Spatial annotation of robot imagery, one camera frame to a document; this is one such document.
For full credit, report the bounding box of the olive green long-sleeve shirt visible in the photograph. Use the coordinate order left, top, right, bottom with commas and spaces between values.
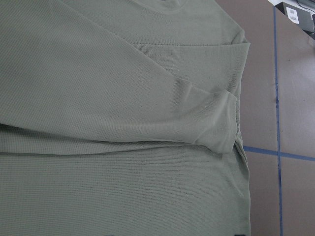
0, 0, 251, 236

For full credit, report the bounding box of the black monitor with label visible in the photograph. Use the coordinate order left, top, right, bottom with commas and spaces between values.
268, 0, 315, 39

